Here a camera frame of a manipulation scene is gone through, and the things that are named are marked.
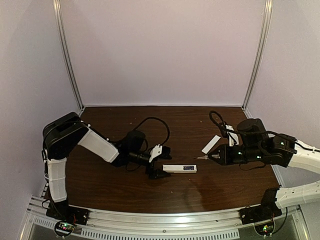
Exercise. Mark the left aluminium frame post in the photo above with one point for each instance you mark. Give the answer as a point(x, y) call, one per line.
point(66, 54)

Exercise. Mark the right aluminium frame post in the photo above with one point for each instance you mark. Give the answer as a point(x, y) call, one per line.
point(264, 32)

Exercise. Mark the purple battery left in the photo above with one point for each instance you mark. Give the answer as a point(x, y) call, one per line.
point(189, 166)

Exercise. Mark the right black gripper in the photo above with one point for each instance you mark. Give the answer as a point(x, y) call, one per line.
point(223, 155)

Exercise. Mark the aluminium front rail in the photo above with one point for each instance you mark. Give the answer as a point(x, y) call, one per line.
point(292, 227)

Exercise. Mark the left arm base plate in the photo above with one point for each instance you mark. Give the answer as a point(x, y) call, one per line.
point(69, 214)

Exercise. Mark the clear handle small screwdriver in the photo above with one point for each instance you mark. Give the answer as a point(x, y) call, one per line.
point(206, 157)

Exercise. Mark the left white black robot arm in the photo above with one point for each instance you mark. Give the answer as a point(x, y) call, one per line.
point(63, 136)

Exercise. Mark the white remote back cover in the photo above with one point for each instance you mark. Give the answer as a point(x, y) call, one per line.
point(210, 144)

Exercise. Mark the purple battery right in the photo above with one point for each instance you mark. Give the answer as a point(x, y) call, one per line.
point(191, 170)

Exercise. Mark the purple battery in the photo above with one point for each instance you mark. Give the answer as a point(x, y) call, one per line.
point(189, 166)
point(191, 170)

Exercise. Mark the white remote control body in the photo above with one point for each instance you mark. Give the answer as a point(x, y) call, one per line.
point(176, 168)

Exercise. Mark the perforated white cable duct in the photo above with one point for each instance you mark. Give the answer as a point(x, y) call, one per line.
point(43, 229)

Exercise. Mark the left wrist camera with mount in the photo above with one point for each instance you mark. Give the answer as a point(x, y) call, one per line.
point(155, 152)

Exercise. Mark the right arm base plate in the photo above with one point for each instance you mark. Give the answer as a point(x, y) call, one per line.
point(259, 213)

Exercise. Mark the aluminium frame post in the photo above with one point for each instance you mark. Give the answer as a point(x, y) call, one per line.
point(66, 54)
point(264, 32)

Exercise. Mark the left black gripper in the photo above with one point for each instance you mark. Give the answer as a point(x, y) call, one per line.
point(157, 162)

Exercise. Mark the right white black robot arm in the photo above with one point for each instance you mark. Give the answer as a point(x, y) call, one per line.
point(271, 148)

